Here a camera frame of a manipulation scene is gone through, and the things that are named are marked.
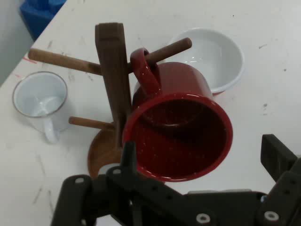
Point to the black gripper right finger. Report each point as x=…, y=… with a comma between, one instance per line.
x=285, y=188

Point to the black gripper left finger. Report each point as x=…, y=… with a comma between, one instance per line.
x=145, y=188

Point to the red speckled enamel mug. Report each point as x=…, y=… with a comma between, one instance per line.
x=178, y=80

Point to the dark wooden mug tree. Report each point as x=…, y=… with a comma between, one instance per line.
x=113, y=82

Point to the white ceramic bowl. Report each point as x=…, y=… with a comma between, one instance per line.
x=211, y=58

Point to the white enamel mug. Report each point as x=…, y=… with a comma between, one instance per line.
x=30, y=87

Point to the dark blue foam mat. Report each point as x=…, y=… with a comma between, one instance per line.
x=40, y=16

